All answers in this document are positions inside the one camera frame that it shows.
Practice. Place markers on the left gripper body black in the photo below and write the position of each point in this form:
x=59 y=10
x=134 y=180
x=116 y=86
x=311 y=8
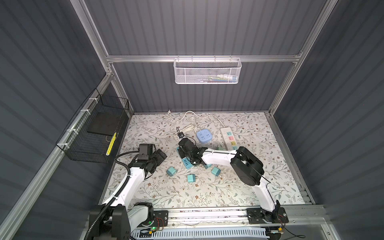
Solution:
x=156 y=159

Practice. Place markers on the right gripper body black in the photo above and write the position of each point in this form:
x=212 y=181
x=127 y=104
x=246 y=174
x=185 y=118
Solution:
x=184 y=155

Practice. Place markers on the teal power strip with USB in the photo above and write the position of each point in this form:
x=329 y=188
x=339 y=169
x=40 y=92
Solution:
x=185 y=160

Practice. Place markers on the blue square socket cube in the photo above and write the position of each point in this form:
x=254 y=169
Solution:
x=204 y=136

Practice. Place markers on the white long power strip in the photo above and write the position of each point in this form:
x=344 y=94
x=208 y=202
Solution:
x=229 y=139

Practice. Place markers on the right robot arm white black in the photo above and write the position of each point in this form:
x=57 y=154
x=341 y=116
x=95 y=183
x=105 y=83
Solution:
x=246 y=165

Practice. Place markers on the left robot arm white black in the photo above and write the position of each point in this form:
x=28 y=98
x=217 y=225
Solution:
x=112 y=220

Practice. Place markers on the floral patterned table mat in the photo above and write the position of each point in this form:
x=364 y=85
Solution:
x=251 y=130

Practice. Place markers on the yellow marker pen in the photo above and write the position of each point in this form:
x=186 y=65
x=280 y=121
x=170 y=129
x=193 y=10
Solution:
x=111 y=144

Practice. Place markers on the black flat pad in basket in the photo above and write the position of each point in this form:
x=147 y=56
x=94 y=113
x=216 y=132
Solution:
x=105 y=124

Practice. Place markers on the pens in white basket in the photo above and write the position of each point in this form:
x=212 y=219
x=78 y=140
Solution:
x=219 y=79

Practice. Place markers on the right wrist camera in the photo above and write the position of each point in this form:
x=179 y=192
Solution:
x=180 y=134

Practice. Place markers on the black wire mesh basket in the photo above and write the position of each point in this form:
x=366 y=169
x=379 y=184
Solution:
x=79 y=145

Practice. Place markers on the white wire mesh basket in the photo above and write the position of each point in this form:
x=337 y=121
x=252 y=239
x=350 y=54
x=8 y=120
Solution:
x=188 y=71

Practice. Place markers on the white ventilated cable tray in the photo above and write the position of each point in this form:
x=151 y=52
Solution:
x=203 y=233

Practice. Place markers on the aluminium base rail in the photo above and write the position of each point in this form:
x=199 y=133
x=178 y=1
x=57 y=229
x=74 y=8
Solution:
x=224 y=217

